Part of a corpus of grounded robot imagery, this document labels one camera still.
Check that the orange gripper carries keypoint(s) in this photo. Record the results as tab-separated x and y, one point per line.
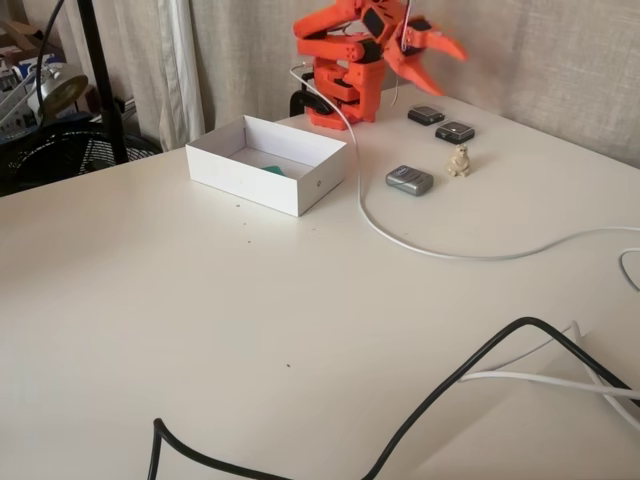
406	61

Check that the green cube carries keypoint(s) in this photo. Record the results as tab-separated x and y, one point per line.
275	170

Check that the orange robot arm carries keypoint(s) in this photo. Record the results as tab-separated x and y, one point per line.
360	80

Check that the white cardboard bin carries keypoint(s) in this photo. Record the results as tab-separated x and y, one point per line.
250	185

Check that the black square box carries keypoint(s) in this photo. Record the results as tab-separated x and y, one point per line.
426	115
455	131

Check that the beige bear figurine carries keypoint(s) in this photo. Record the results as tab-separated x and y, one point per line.
459	162

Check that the beige linen curtain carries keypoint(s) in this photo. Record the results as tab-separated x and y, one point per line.
550	75

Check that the grey metal tin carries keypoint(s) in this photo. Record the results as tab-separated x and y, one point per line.
407	182

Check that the black table clamp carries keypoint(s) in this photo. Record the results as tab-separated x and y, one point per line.
310	100

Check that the white sheer curtain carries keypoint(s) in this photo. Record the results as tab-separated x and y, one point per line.
180	75

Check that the black lamp pole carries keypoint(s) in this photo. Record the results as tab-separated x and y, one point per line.
103	85

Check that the silver lamp head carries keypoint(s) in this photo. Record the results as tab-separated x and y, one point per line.
62	90

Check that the black fan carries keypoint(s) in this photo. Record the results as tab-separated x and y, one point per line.
60	155

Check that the brown cardboard box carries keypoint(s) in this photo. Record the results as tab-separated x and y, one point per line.
20	32

